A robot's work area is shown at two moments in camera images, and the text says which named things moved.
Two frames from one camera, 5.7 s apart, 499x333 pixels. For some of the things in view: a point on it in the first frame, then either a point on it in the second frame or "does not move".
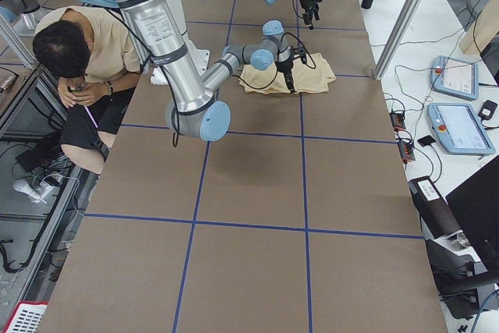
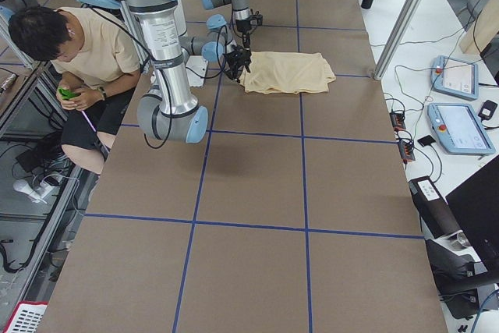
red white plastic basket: [26, 317] does not move
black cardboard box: [435, 214] does not move
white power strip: [36, 193] does not move
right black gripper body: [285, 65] → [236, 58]
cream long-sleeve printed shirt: [312, 73] does not move
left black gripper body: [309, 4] → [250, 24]
